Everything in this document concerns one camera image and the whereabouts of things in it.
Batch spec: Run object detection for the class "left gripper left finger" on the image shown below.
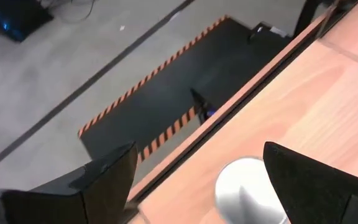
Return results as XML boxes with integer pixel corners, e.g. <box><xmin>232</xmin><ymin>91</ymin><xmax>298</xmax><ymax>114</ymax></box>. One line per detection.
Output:
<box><xmin>29</xmin><ymin>141</ymin><xmax>139</xmax><ymax>224</ymax></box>

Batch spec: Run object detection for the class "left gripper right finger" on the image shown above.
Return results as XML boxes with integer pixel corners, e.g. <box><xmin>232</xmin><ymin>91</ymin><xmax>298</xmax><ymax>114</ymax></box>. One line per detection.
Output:
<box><xmin>262</xmin><ymin>141</ymin><xmax>358</xmax><ymax>224</ymax></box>

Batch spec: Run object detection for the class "orange red pineapple tin can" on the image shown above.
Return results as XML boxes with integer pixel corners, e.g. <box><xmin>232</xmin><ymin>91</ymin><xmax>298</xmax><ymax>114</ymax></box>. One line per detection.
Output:
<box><xmin>214</xmin><ymin>157</ymin><xmax>291</xmax><ymax>224</ymax></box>

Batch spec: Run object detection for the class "black mat with hazard stripes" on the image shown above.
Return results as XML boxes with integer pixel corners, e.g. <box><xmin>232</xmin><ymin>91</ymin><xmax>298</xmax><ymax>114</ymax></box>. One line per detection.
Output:
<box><xmin>78</xmin><ymin>14</ymin><xmax>293</xmax><ymax>164</ymax></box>

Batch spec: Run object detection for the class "small black device blue light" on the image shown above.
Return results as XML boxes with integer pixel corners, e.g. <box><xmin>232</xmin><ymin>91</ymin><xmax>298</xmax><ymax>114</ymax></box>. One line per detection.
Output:
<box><xmin>190</xmin><ymin>88</ymin><xmax>219</xmax><ymax>126</ymax></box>

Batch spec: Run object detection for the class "black computer with blue lights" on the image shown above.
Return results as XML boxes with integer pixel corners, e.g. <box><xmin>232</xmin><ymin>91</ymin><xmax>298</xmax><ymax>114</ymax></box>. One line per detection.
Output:
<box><xmin>0</xmin><ymin>0</ymin><xmax>54</xmax><ymax>43</ymax></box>

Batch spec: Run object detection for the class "black bracket with white label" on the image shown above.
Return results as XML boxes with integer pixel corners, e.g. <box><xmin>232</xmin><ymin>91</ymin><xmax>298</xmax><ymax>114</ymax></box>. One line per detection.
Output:
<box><xmin>248</xmin><ymin>21</ymin><xmax>292</xmax><ymax>40</ymax></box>

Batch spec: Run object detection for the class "black metal shelf frame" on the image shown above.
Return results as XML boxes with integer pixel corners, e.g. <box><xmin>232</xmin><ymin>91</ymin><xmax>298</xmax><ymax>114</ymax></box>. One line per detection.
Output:
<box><xmin>292</xmin><ymin>0</ymin><xmax>358</xmax><ymax>40</ymax></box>

